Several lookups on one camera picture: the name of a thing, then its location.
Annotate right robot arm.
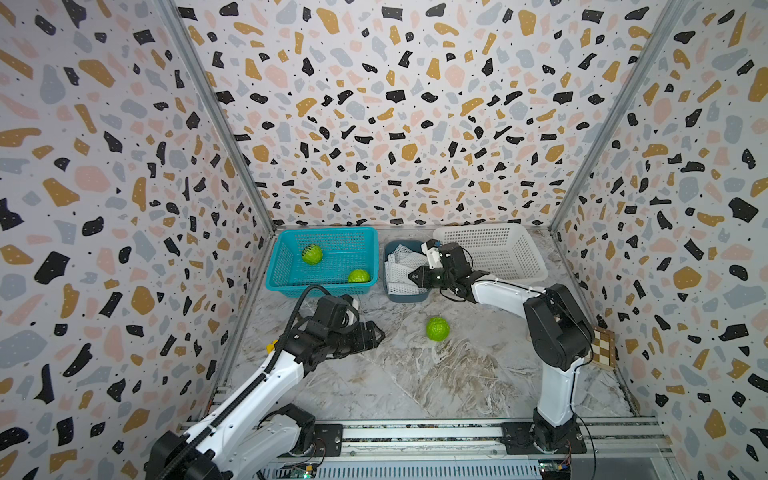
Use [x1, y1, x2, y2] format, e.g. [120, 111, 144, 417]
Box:
[408, 239, 594, 453]

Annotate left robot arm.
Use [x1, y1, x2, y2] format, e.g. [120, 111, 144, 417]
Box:
[145, 289, 385, 479]

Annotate white foam nets pile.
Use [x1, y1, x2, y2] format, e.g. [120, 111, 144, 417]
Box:
[384, 244, 428, 296]

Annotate green custard apple in basket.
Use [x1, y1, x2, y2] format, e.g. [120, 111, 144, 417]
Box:
[347, 269, 371, 284]

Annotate green custard apple dark spots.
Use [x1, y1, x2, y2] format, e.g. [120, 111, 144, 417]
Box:
[301, 244, 324, 265]

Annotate dark blue net bin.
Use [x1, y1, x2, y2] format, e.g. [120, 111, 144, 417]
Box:
[384, 240, 429, 303]

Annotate white plastic basket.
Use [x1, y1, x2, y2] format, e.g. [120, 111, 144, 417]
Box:
[433, 224, 548, 284]

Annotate teal plastic basket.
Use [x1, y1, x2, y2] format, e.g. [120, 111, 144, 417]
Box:
[265, 227, 380, 298]

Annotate wooden chessboard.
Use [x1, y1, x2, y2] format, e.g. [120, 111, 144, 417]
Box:
[592, 326, 616, 370]

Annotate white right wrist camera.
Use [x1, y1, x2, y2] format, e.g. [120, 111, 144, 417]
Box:
[421, 239, 442, 269]

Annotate black corrugated cable conduit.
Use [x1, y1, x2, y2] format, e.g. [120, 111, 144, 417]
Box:
[161, 284, 331, 480]

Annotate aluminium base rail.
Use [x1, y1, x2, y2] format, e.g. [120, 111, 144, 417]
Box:
[179, 416, 679, 480]

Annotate aluminium corner post right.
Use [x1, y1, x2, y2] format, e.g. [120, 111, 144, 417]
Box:
[548, 0, 686, 237]

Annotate aluminium corner post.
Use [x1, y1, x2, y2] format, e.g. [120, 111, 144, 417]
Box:
[155, 0, 276, 236]
[548, 0, 686, 237]

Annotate aluminium corner post left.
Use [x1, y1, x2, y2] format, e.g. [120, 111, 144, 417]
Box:
[155, 0, 276, 236]

